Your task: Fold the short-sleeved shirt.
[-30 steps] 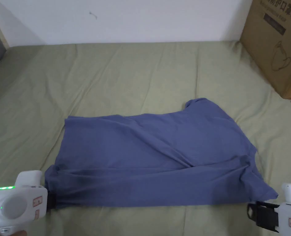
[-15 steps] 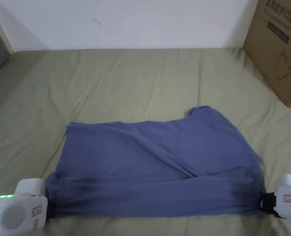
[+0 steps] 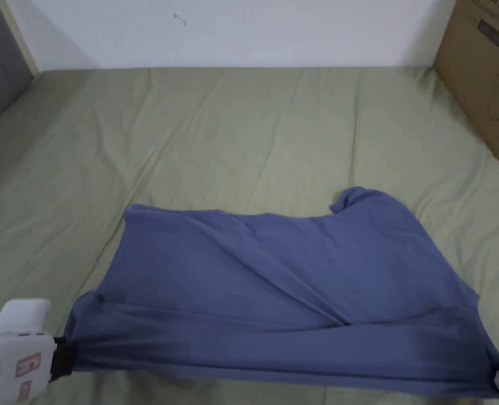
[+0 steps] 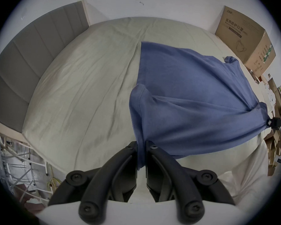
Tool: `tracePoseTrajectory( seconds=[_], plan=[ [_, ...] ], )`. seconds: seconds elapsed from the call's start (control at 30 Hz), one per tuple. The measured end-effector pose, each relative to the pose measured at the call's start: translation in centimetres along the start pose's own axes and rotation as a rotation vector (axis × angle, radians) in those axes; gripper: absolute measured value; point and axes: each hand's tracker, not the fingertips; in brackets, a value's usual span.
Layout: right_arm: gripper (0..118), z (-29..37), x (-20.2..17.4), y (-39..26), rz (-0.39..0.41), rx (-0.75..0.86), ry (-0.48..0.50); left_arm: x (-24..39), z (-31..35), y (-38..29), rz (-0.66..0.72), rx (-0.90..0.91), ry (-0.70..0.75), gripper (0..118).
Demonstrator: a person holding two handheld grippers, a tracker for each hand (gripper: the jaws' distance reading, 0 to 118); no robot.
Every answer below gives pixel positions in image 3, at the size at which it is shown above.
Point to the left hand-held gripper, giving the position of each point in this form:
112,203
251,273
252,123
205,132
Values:
9,363

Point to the brown cardboard carton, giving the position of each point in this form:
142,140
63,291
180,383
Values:
485,71

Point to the dark blue shirt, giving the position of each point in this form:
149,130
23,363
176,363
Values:
291,291

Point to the bed with pale green sheet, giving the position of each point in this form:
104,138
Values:
232,135

